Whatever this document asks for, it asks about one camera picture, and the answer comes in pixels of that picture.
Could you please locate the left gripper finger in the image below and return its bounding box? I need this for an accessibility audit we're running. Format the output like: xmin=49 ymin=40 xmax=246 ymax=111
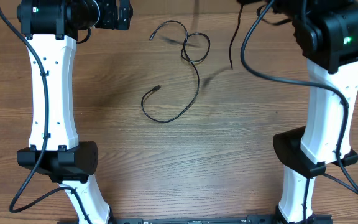
xmin=116 ymin=16 xmax=131 ymax=30
xmin=118 ymin=0 xmax=133 ymax=19

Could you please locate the black USB cable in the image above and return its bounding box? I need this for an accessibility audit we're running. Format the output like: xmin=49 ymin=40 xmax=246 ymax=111
xmin=140 ymin=20 xmax=211 ymax=124
xmin=228 ymin=2 xmax=245 ymax=70

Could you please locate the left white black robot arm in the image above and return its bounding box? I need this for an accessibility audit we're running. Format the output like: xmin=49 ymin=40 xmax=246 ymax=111
xmin=17 ymin=0 xmax=133 ymax=223

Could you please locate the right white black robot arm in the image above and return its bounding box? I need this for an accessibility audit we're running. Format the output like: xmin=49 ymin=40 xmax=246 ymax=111
xmin=273 ymin=1 xmax=358 ymax=223

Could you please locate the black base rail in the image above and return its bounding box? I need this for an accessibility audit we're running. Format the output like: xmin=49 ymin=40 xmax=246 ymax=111
xmin=113 ymin=215 xmax=283 ymax=224

